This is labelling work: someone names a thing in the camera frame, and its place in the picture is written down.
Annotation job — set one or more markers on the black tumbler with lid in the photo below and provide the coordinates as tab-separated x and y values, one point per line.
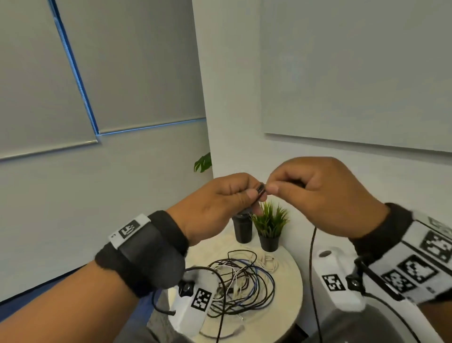
243	229

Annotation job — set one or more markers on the person's dark trousers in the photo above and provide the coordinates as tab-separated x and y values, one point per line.
353	328

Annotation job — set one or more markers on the person's left forearm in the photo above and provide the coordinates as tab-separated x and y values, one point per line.
63	311

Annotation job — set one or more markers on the white wall whiteboard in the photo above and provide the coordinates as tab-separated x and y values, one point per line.
353	70

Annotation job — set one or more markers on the person's right forearm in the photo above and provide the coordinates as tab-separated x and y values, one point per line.
438	325

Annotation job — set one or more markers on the large leafy green plant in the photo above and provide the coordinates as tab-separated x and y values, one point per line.
204	163

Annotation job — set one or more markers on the small potted grass plant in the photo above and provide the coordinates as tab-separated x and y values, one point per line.
270	222

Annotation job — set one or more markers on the person's right hand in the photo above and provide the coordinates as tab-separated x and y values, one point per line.
328	198

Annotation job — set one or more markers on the round white table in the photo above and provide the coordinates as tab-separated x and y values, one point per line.
282	300

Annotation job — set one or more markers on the black marker wristband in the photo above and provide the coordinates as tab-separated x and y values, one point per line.
385	229
148	258

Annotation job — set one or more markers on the person's left hand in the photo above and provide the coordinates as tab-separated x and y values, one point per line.
212	208

